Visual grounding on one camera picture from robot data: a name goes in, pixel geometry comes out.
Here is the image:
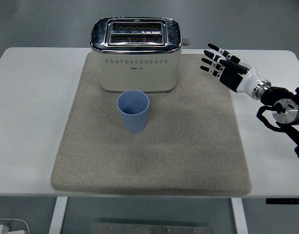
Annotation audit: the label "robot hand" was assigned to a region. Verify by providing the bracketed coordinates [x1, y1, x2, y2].
[200, 43, 269, 95]

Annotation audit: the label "blue plastic cup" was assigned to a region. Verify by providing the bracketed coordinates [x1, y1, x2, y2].
[116, 90, 150, 134]

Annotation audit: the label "cream two-slot toaster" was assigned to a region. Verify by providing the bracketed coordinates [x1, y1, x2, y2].
[90, 16, 191, 94]

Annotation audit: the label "black table control panel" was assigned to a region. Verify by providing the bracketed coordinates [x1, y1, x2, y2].
[265, 198, 299, 205]

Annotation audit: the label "beige felt mat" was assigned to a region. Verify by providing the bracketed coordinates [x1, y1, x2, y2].
[50, 53, 253, 197]

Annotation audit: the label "white table leg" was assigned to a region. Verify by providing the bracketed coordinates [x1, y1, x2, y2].
[231, 197, 249, 234]
[48, 196, 69, 234]

